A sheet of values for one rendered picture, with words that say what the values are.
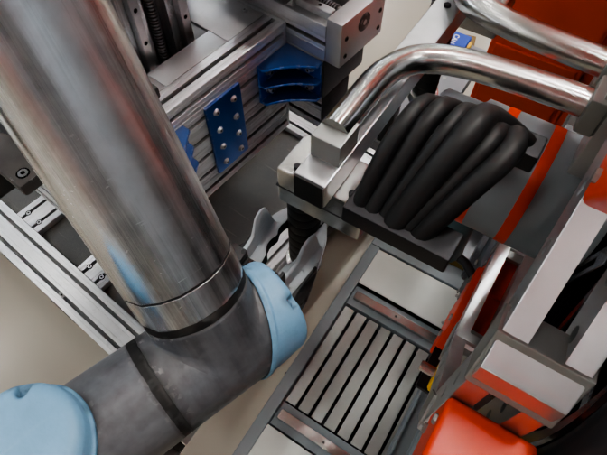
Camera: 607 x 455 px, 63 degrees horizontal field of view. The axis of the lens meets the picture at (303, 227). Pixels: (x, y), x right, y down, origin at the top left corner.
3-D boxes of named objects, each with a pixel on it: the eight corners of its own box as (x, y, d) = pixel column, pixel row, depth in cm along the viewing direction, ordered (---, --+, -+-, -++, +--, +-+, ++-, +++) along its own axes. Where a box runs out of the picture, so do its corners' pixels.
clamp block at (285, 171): (358, 243, 46) (364, 210, 42) (276, 199, 49) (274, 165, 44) (383, 205, 48) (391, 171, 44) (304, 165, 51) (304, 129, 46)
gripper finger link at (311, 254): (350, 214, 50) (287, 277, 46) (345, 244, 55) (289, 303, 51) (325, 198, 51) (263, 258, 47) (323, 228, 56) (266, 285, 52)
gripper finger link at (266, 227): (295, 182, 52) (256, 254, 47) (296, 214, 57) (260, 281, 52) (268, 172, 52) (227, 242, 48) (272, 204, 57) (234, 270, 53)
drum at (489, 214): (553, 296, 56) (620, 231, 44) (385, 211, 62) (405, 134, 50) (588, 208, 63) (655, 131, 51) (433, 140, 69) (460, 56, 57)
